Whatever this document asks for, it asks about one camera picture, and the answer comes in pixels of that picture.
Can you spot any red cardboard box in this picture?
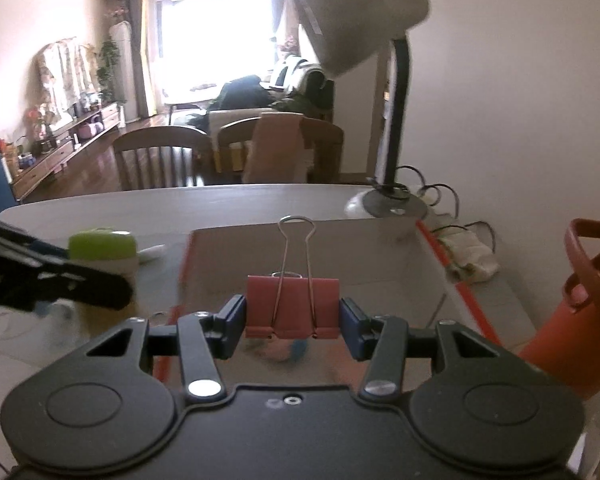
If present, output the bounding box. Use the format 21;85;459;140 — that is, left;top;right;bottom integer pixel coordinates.
152;217;504;396

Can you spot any white desk lamp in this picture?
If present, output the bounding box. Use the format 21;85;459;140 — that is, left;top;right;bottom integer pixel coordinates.
285;0;431;222

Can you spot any wooden media cabinet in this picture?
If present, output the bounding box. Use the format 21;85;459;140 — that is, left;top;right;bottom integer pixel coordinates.
11;102;122;202

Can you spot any orange plastic jug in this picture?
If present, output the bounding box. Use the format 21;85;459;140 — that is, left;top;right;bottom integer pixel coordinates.
517;218;600;402

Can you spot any floral hanging cloth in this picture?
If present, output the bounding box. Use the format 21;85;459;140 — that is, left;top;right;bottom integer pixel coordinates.
34;37;100;117

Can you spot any sofa with clothes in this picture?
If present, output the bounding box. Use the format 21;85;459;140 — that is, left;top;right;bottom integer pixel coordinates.
207;56;337;133

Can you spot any red binder clip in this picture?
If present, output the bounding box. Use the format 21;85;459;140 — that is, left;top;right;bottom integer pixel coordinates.
245;216;341;340

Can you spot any white crumpled cloth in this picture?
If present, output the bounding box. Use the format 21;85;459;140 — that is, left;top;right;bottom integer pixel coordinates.
432;225;502;284

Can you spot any white glue pen green label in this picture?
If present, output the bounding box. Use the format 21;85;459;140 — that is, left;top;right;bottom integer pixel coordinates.
137;244;167;264

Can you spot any black lamp cable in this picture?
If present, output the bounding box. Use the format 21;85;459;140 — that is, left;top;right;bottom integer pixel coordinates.
395;164;497;252

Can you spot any green lidded white jar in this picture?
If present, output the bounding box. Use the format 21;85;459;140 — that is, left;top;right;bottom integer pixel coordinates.
68;229;140;331

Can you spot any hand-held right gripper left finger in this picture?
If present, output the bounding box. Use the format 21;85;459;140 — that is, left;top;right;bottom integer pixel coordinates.
85;294;247;402

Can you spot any green potted plant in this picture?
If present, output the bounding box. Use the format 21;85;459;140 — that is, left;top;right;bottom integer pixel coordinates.
97;39;124;105

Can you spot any white standing air conditioner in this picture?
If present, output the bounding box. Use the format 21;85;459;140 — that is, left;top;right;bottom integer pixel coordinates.
109;22;134;127

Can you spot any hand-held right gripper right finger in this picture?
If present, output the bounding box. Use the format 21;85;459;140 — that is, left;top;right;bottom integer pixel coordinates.
340;297;504;402

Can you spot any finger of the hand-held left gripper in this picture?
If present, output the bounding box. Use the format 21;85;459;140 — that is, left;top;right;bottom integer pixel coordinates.
0;217;71;262
0;247;134;312

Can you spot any wooden chair with cloth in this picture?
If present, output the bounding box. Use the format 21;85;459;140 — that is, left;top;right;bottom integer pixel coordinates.
216;117;345;185

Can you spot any pink cloth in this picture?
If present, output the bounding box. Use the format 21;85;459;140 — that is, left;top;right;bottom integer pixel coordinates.
242;112;314;184

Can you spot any wooden slatted chair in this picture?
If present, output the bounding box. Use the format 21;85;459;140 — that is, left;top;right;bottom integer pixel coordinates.
112;126;214;191

